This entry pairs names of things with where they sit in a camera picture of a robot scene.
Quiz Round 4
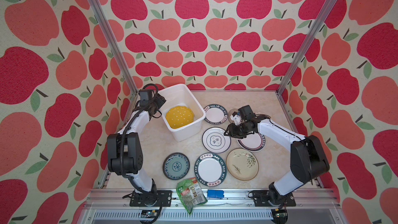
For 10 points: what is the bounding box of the white plastic bin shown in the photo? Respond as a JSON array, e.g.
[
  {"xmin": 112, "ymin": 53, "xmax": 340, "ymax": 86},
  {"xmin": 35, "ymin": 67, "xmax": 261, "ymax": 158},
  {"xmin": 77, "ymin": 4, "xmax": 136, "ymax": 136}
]
[{"xmin": 159, "ymin": 84, "xmax": 206, "ymax": 142}]

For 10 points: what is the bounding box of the smoky translucent glass plate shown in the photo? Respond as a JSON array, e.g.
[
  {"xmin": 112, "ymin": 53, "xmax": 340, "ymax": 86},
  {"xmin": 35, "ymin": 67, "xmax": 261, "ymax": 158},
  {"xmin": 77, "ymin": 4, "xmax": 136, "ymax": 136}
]
[{"xmin": 228, "ymin": 108, "xmax": 239, "ymax": 123}]

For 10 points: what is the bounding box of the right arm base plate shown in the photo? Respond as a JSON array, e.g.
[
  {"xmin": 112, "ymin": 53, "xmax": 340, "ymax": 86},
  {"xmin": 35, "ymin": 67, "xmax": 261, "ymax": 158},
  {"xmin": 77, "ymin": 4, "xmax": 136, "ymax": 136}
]
[{"xmin": 248, "ymin": 190, "xmax": 296, "ymax": 207}]

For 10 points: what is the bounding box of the right aluminium frame post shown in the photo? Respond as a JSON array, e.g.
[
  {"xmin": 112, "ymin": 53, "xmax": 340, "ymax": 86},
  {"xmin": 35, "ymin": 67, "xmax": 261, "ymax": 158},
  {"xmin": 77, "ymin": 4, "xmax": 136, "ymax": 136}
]
[{"xmin": 276, "ymin": 0, "xmax": 337, "ymax": 97}]

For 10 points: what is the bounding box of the large dark-rimmed lettered plate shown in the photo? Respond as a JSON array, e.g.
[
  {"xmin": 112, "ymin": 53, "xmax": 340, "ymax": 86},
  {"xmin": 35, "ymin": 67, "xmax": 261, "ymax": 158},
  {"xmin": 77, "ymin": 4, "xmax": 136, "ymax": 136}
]
[{"xmin": 194, "ymin": 152, "xmax": 227, "ymax": 187}]

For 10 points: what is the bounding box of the small dark-rimmed lettered plate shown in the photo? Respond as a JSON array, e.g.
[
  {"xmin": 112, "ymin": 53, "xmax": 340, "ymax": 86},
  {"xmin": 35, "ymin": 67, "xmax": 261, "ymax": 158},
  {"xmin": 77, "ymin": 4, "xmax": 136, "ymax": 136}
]
[{"xmin": 204, "ymin": 104, "xmax": 228, "ymax": 125}]

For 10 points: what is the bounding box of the beige bamboo print plate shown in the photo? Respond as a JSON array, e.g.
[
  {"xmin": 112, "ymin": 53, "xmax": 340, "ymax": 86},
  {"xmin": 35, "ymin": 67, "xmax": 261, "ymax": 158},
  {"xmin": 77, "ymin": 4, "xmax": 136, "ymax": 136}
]
[{"xmin": 226, "ymin": 148, "xmax": 259, "ymax": 181}]

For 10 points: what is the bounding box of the yellow dotted scalloped plate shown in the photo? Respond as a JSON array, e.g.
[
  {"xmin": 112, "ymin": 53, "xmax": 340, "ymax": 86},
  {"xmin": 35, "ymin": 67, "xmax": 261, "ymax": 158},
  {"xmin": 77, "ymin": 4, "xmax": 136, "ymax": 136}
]
[{"xmin": 165, "ymin": 106, "xmax": 194, "ymax": 129}]

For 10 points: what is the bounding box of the green snack packet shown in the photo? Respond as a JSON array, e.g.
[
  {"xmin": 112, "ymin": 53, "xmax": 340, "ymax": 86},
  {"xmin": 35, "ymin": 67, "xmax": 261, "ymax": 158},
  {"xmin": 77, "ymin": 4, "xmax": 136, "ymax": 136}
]
[{"xmin": 176, "ymin": 177, "xmax": 208, "ymax": 215}]

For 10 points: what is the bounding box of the white plate green red rim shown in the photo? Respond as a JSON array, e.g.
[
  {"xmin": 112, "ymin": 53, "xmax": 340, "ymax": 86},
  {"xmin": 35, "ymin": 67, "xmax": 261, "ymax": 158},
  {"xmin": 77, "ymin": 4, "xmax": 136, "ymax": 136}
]
[{"xmin": 237, "ymin": 133, "xmax": 266, "ymax": 152}]

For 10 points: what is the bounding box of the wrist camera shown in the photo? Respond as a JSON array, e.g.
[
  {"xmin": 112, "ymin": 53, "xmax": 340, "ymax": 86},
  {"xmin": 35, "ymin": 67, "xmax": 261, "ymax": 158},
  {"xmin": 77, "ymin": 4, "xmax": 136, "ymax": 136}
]
[
  {"xmin": 138, "ymin": 89, "xmax": 154, "ymax": 107},
  {"xmin": 230, "ymin": 112, "xmax": 244, "ymax": 125}
]

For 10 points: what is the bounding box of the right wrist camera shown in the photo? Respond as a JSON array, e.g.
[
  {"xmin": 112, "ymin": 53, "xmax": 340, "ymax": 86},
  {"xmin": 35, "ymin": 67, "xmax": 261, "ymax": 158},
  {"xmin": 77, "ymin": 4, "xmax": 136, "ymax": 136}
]
[{"xmin": 230, "ymin": 112, "xmax": 244, "ymax": 125}]

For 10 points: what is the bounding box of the aluminium frame post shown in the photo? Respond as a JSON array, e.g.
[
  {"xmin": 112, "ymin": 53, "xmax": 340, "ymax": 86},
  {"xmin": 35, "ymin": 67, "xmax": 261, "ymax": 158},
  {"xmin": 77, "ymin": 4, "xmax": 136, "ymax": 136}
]
[
  {"xmin": 276, "ymin": 0, "xmax": 337, "ymax": 97},
  {"xmin": 75, "ymin": 0, "xmax": 138, "ymax": 95}
]

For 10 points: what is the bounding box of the blue box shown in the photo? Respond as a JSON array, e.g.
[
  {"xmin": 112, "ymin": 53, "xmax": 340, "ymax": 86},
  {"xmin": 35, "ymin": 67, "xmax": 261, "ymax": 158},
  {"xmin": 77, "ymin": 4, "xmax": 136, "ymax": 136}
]
[{"xmin": 207, "ymin": 189, "xmax": 224, "ymax": 199}]

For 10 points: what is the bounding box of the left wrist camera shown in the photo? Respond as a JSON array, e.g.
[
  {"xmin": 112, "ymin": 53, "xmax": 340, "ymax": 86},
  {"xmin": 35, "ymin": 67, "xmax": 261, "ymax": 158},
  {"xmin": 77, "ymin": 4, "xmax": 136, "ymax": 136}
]
[{"xmin": 138, "ymin": 89, "xmax": 154, "ymax": 107}]

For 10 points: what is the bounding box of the left aluminium frame post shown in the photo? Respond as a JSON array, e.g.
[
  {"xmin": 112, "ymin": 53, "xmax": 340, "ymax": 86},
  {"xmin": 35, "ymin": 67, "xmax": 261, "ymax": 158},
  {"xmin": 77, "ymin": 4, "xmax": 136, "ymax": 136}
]
[{"xmin": 75, "ymin": 0, "xmax": 138, "ymax": 95}]

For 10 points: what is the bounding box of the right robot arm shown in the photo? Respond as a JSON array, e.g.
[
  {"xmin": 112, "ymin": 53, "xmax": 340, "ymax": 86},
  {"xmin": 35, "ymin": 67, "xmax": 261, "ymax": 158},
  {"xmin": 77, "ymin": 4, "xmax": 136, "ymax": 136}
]
[{"xmin": 224, "ymin": 105, "xmax": 330, "ymax": 206}]

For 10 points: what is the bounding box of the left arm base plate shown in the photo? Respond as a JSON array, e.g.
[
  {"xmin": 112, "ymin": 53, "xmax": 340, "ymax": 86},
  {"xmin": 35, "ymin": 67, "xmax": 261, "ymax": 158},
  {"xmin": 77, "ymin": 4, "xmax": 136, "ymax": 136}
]
[{"xmin": 130, "ymin": 190, "xmax": 173, "ymax": 207}]

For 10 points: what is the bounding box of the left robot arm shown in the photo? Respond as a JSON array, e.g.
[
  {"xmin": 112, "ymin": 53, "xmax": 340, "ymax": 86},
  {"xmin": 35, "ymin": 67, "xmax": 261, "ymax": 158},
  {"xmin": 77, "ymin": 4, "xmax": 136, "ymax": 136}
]
[{"xmin": 107, "ymin": 90, "xmax": 166, "ymax": 204}]

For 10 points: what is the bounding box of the blue green patterned plate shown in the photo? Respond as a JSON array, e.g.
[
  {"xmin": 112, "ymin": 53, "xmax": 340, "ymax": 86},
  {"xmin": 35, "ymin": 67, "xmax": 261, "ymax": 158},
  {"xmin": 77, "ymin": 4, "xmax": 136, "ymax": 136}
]
[{"xmin": 162, "ymin": 152, "xmax": 190, "ymax": 180}]

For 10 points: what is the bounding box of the front aluminium rail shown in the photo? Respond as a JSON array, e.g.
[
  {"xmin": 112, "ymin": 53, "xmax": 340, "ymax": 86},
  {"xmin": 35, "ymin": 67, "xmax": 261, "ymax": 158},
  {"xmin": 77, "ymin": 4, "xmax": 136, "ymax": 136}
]
[{"xmin": 76, "ymin": 188, "xmax": 348, "ymax": 224}]

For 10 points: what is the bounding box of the white plate black flower outline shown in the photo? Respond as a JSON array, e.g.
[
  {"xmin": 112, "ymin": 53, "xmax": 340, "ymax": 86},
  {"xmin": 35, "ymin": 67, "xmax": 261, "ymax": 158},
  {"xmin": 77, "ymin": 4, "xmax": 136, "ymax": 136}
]
[{"xmin": 202, "ymin": 127, "xmax": 231, "ymax": 153}]

